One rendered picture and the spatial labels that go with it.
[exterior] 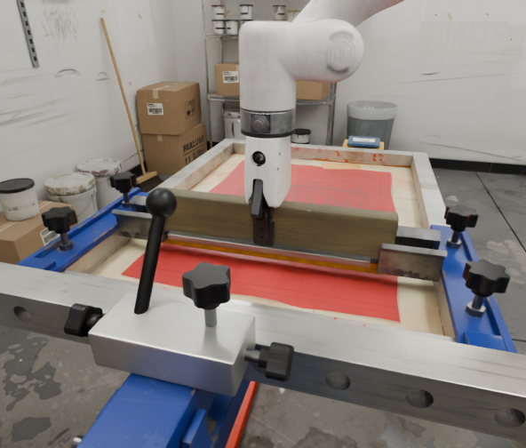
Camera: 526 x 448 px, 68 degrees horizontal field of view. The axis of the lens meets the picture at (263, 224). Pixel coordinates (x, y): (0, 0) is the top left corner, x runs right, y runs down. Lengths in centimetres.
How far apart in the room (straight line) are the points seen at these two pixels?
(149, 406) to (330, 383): 16
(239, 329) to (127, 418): 10
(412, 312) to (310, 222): 18
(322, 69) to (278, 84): 6
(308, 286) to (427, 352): 25
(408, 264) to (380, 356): 24
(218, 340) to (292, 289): 27
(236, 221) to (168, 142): 331
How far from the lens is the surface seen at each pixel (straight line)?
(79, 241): 66
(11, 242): 244
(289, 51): 51
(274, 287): 58
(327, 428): 161
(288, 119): 53
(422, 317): 57
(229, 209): 60
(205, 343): 32
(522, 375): 40
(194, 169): 97
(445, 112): 431
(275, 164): 52
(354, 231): 57
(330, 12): 64
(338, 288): 59
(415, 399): 40
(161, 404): 33
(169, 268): 64
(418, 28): 421
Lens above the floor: 129
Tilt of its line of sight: 27 degrees down
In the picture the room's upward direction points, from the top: straight up
